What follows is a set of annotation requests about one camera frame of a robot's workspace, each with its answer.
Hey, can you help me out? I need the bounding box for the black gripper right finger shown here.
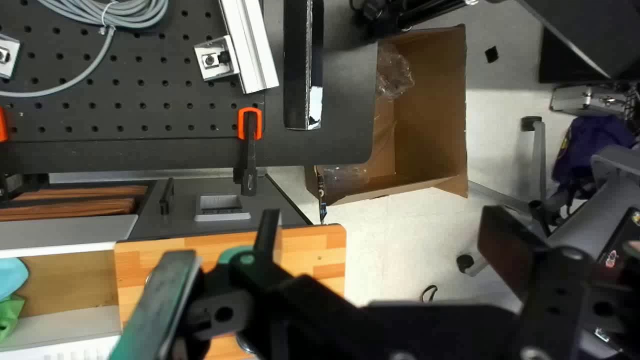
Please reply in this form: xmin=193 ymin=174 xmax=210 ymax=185
xmin=479 ymin=203 xmax=557 ymax=296

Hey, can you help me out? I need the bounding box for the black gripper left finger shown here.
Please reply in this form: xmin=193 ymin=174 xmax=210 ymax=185
xmin=109 ymin=249 xmax=202 ymax=360

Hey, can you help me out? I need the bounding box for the grey office chair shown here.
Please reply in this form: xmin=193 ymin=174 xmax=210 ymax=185
xmin=518 ymin=77 xmax=640 ymax=282

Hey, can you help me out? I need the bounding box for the purple fabric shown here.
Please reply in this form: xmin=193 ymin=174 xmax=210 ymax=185
xmin=550 ymin=112 xmax=640 ymax=195

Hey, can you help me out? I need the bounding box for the green cloth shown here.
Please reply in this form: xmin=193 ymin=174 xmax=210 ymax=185
xmin=0 ymin=296 xmax=29 ymax=346

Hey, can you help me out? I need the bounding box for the teal cloth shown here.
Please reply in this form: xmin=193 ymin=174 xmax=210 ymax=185
xmin=0 ymin=256 xmax=33 ymax=301

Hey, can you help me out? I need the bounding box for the brown cardboard box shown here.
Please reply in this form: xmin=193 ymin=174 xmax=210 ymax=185
xmin=304 ymin=24 xmax=470 ymax=205

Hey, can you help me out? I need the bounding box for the wooden countertop beside sink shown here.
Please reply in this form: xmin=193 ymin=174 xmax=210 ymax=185
xmin=112 ymin=223 xmax=349 ymax=360

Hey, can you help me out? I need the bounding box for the black perforated pegboard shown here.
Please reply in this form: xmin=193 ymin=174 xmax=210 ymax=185
xmin=0 ymin=0 xmax=381 ymax=175

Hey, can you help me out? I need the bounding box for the aluminium extrusion bar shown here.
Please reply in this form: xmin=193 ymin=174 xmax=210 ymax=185
xmin=218 ymin=0 xmax=282 ymax=96

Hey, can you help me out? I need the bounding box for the black clamp with orange handle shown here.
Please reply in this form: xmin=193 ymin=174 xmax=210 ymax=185
xmin=0 ymin=105 xmax=13 ymax=146
xmin=233 ymin=105 xmax=267 ymax=198

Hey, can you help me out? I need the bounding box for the silver corner bracket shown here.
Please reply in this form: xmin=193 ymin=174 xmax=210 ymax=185
xmin=0 ymin=34 xmax=22 ymax=82
xmin=193 ymin=34 xmax=240 ymax=83

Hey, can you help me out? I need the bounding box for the grey cable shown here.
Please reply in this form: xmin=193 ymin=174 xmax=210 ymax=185
xmin=0 ymin=0 xmax=173 ymax=99

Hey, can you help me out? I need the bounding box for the black frame bar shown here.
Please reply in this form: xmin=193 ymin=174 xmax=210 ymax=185
xmin=282 ymin=0 xmax=329 ymax=132

